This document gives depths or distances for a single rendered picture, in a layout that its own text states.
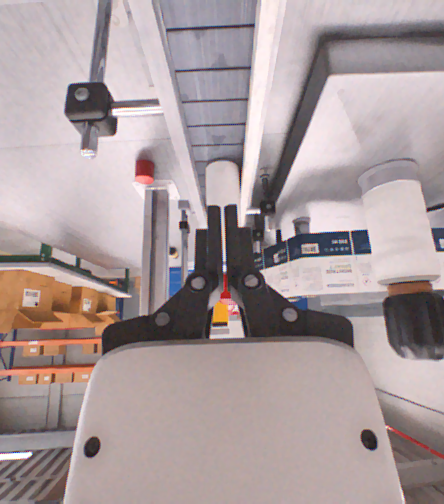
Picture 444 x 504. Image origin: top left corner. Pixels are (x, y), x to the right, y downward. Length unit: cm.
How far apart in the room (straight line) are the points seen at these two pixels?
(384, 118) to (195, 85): 23
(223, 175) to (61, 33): 23
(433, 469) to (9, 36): 629
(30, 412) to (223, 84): 920
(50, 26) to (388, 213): 48
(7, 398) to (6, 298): 753
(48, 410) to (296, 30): 901
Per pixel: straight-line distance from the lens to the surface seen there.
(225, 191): 39
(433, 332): 46
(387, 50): 38
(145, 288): 54
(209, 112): 34
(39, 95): 45
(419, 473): 608
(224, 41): 29
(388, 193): 49
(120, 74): 39
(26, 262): 196
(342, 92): 35
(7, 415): 959
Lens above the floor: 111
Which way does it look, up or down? 14 degrees down
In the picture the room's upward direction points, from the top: 178 degrees clockwise
